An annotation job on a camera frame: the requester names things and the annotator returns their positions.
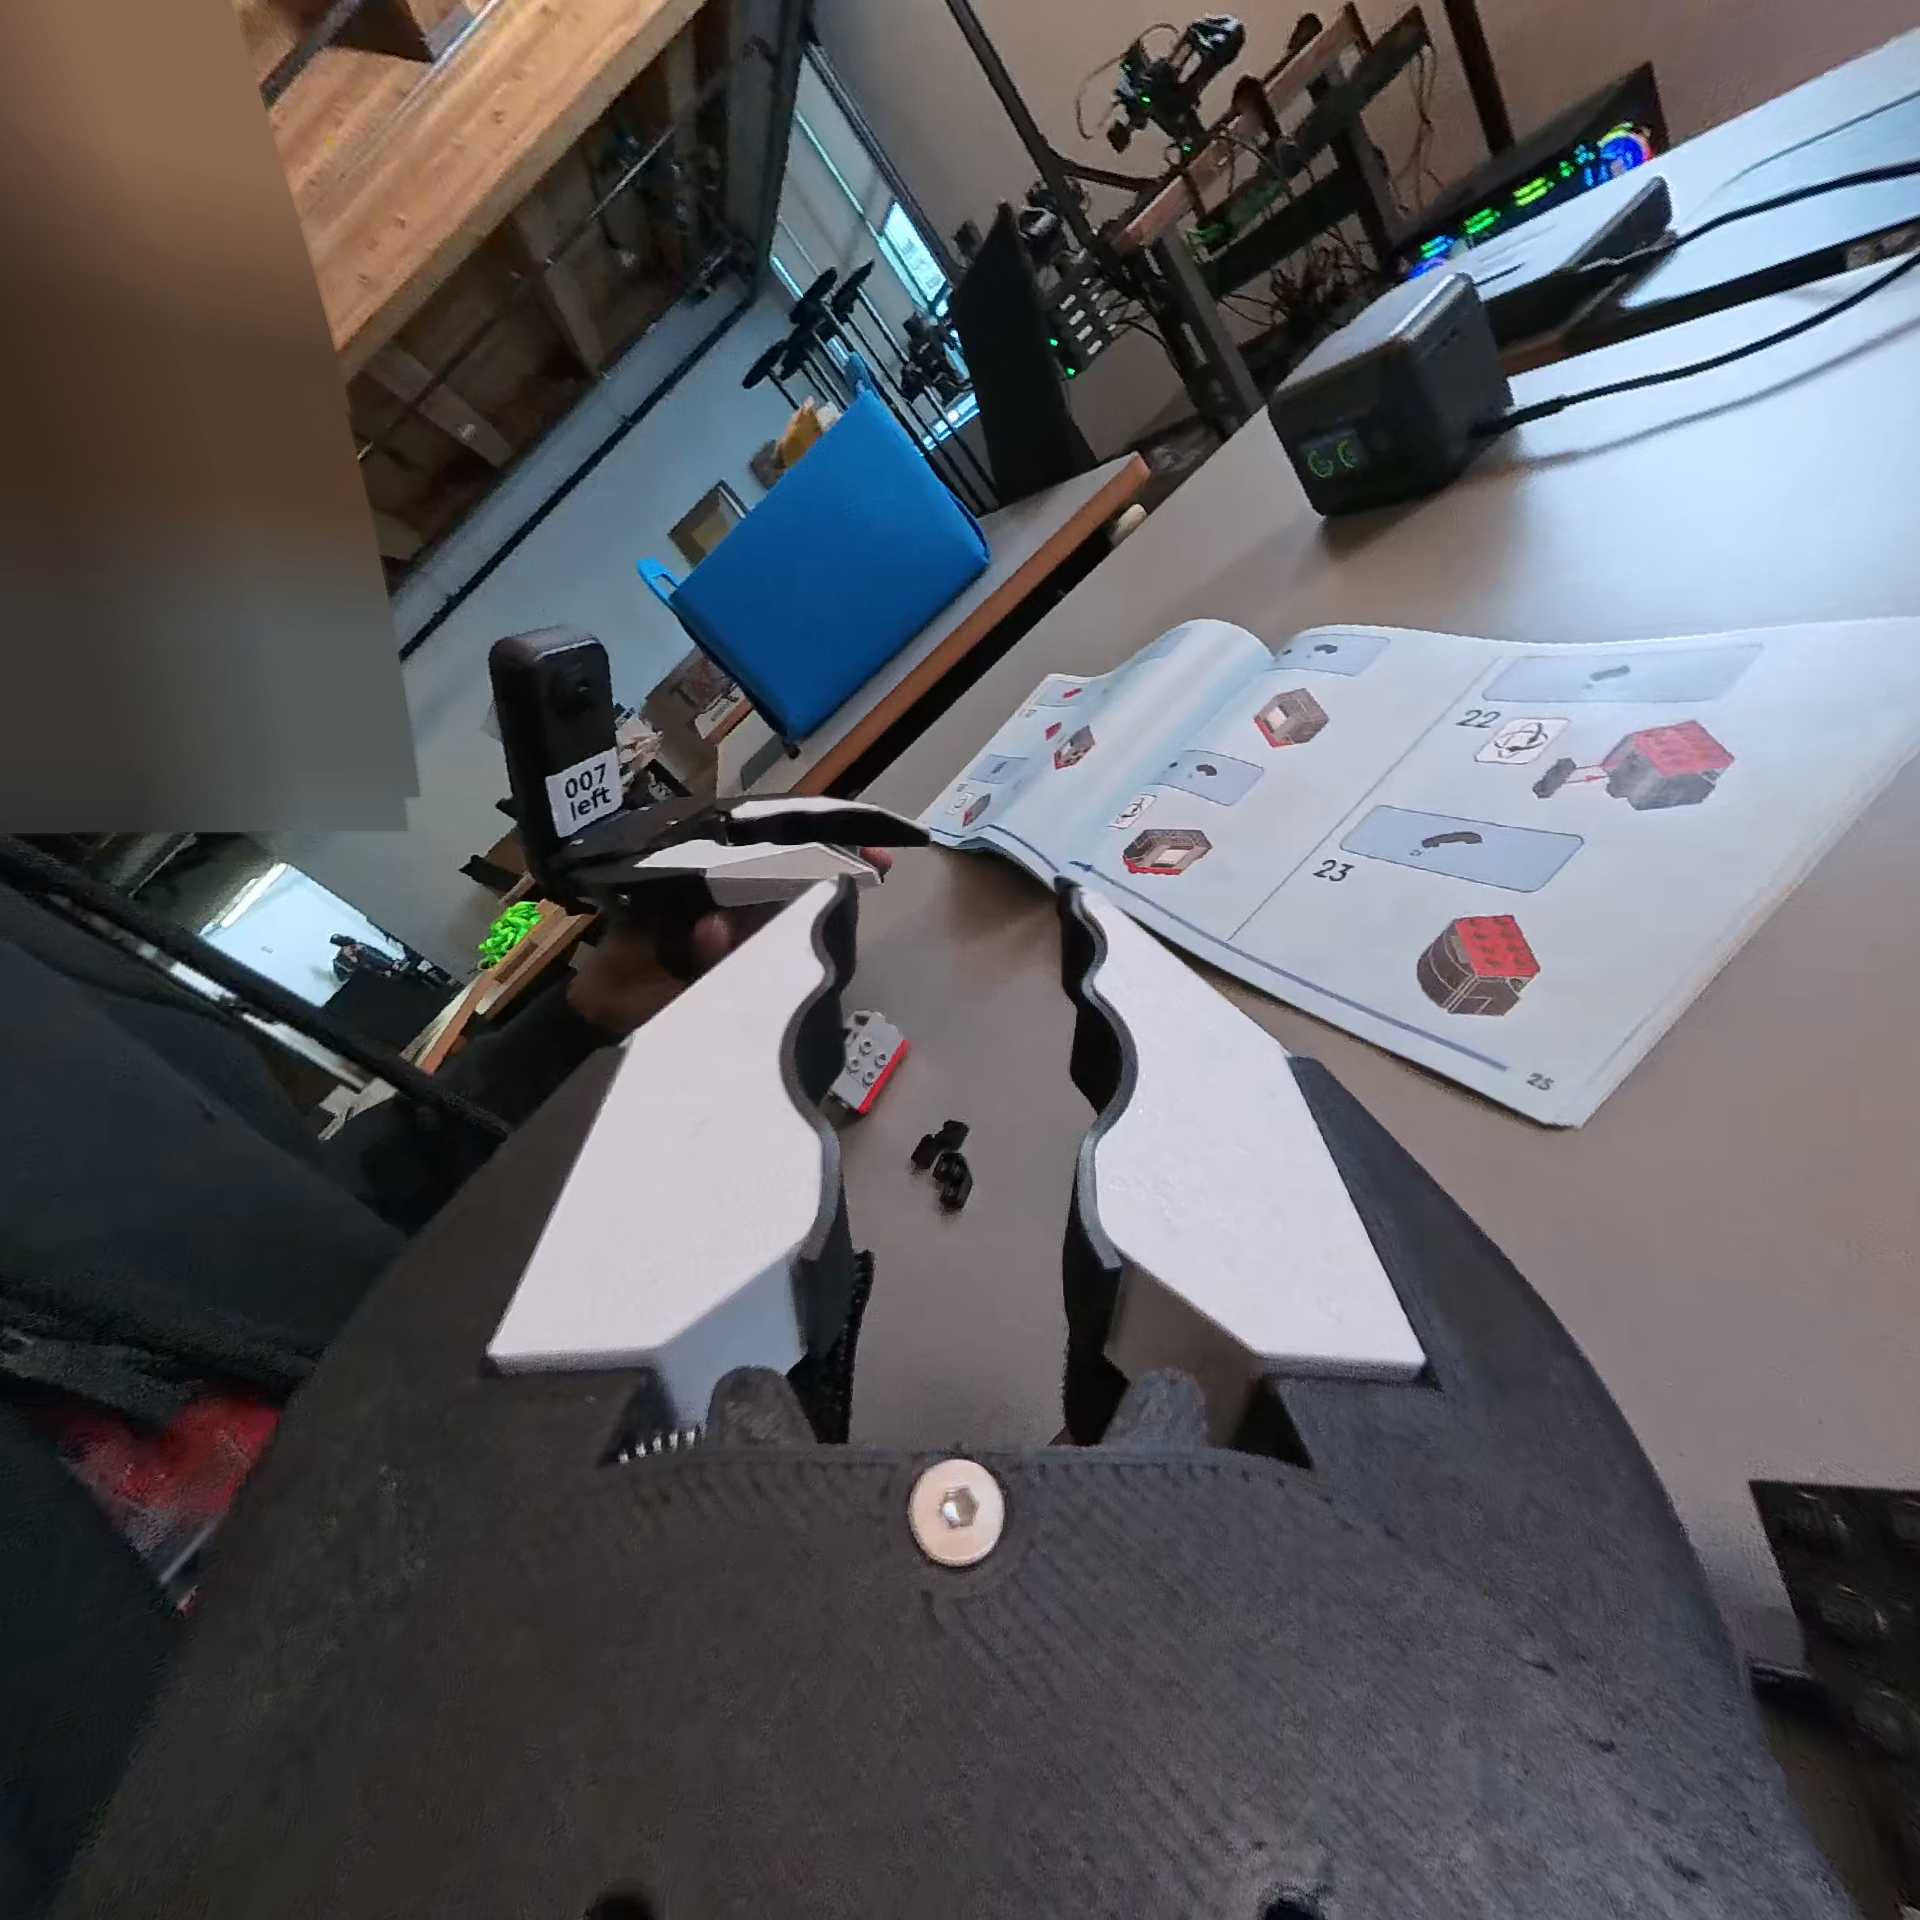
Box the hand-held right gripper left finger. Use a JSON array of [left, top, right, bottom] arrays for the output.
[[486, 875, 879, 1444]]

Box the metal equipment rack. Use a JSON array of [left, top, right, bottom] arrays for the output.
[[1037, 0, 1500, 437]]

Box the blue storage bin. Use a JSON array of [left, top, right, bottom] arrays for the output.
[[638, 393, 994, 760]]

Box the black toy brick baseplate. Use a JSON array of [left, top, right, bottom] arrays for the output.
[[1748, 1477, 1920, 1802]]

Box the person's left forearm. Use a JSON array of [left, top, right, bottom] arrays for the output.
[[405, 1010, 624, 1186]]

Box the toy brick instruction booklet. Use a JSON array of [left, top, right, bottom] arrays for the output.
[[918, 617, 1920, 1129]]

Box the black power adapter box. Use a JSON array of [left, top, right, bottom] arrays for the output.
[[1268, 269, 1516, 517]]

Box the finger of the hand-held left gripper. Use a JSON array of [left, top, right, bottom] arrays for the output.
[[717, 795, 935, 849], [631, 838, 888, 911]]

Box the computer case with coloured lights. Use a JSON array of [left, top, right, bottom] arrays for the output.
[[1386, 64, 1672, 280]]

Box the black flat device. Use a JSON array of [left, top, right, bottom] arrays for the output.
[[1479, 177, 1673, 337]]

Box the person's left hand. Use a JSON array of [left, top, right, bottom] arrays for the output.
[[567, 903, 739, 1048]]

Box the black cable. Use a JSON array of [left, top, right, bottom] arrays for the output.
[[1479, 247, 1920, 437]]

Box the grey desk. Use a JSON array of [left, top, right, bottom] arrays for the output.
[[819, 238, 1920, 1920]]

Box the person's black jacket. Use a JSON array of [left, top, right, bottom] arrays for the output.
[[0, 875, 519, 1920]]

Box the grey and red toy brick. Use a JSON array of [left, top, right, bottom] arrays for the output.
[[834, 1007, 912, 1119]]

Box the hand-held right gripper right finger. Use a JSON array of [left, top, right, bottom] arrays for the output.
[[1056, 883, 1431, 1453]]

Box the red cloth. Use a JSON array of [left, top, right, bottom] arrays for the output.
[[52, 1387, 286, 1614]]

